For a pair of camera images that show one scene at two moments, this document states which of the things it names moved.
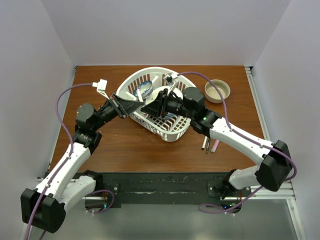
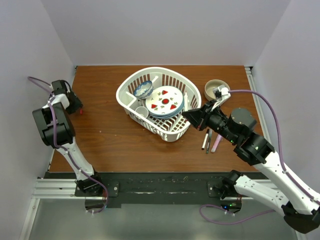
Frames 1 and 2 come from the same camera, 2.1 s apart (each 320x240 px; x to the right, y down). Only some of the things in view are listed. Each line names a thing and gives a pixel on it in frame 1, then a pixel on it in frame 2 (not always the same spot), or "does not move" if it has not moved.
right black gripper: [159, 106] → [199, 117]
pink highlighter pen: [215, 145] does not move
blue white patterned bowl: [145, 89] does not move
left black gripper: [124, 107] → [77, 104]
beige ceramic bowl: [212, 94] does not move
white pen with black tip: [204, 143] does not move
